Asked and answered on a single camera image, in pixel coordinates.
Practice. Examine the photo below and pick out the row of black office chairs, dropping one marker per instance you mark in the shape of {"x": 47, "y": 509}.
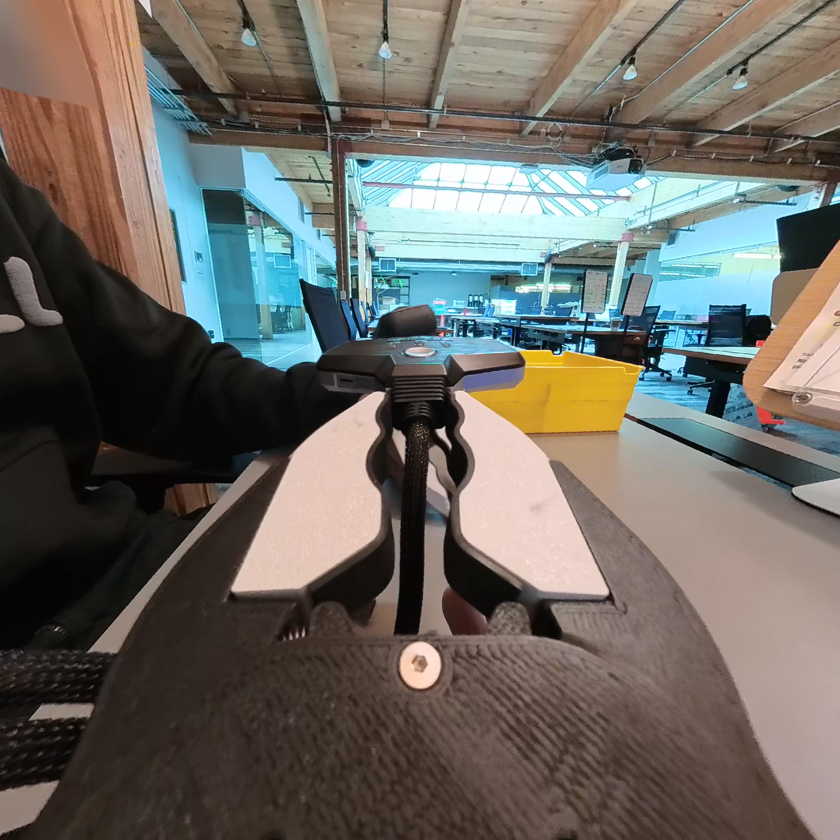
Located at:
{"x": 358, "y": 318}

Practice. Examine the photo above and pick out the white ceiling projector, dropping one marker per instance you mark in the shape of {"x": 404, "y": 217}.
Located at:
{"x": 613, "y": 172}

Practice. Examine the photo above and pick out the black monitor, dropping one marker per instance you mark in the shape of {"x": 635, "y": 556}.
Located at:
{"x": 810, "y": 236}

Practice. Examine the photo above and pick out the wooden document stand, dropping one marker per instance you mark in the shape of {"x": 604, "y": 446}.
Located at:
{"x": 771, "y": 374}

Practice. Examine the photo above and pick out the silver monitor base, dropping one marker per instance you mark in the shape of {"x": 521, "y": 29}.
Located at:
{"x": 820, "y": 497}

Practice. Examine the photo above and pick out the white paper sheets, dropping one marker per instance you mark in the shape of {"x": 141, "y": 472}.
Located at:
{"x": 817, "y": 367}

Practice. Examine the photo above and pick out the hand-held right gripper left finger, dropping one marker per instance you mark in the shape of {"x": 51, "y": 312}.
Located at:
{"x": 315, "y": 505}

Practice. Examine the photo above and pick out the person's left forearm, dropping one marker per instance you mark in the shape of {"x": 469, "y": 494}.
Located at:
{"x": 210, "y": 374}

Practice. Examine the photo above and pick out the black mesh office chair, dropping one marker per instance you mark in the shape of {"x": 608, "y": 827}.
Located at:
{"x": 325, "y": 321}

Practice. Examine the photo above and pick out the thick black braided sleeve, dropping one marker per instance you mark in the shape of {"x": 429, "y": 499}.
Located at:
{"x": 33, "y": 751}
{"x": 46, "y": 676}

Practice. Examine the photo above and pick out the yellow plastic bin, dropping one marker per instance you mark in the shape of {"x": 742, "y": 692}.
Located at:
{"x": 571, "y": 400}

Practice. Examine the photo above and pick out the person's black hoodie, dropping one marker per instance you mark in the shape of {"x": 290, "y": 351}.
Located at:
{"x": 39, "y": 459}

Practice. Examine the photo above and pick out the person's right hand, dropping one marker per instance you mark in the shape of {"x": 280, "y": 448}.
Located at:
{"x": 464, "y": 613}

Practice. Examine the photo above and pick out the wooden office desk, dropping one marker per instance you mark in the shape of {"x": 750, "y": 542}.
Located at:
{"x": 715, "y": 356}

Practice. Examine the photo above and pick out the beige panel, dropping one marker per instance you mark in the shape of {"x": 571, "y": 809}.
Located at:
{"x": 787, "y": 292}

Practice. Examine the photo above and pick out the black chair armrest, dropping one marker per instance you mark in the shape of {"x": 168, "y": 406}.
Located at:
{"x": 170, "y": 471}

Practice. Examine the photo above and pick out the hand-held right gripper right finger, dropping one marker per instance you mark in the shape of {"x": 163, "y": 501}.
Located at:
{"x": 518, "y": 505}

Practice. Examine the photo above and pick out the wooden pillar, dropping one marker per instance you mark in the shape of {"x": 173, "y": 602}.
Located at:
{"x": 124, "y": 164}

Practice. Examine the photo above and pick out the standing whiteboard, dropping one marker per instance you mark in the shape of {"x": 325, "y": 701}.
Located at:
{"x": 636, "y": 294}
{"x": 594, "y": 291}

